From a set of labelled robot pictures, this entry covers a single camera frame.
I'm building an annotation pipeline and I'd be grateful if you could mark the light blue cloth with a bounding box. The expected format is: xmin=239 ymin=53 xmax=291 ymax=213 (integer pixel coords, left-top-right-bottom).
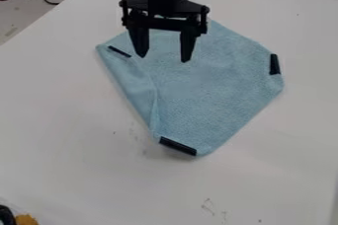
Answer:
xmin=95 ymin=19 xmax=286 ymax=158

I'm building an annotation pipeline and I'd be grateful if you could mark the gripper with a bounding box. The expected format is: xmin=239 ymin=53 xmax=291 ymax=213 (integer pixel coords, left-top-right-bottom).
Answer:
xmin=117 ymin=0 xmax=211 ymax=64

